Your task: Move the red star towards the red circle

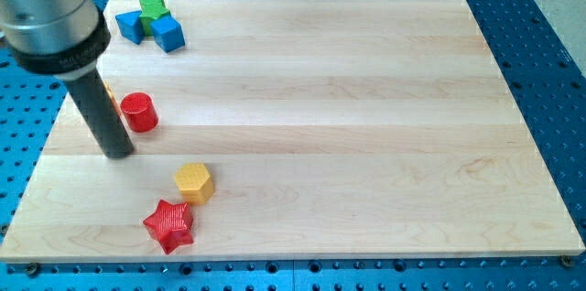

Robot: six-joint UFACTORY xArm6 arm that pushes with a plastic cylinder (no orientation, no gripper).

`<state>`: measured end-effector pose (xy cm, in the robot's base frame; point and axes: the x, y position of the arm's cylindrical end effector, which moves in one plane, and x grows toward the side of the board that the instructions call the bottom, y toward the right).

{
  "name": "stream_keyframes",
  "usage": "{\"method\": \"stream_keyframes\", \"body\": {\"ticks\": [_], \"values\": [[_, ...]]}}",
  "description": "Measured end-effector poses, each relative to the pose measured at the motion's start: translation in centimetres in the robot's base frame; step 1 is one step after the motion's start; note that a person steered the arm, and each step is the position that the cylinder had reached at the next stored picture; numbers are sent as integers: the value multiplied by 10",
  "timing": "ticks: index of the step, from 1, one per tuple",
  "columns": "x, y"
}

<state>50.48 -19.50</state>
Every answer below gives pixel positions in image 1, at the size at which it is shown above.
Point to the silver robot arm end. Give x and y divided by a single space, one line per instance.
55 37

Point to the wooden board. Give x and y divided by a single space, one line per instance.
332 129

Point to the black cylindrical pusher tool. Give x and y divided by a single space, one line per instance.
97 109

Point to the blue block left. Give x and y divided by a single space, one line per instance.
130 26

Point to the blue perforated table plate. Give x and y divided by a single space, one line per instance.
549 87

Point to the yellow block behind tool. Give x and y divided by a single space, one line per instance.
113 100

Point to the green star block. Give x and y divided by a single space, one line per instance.
151 10

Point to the blue cube block right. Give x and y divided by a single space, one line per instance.
168 34

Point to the red cylinder block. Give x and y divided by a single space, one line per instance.
139 112

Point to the yellow hexagon block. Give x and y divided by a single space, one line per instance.
195 184

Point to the red star block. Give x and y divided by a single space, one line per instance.
170 224

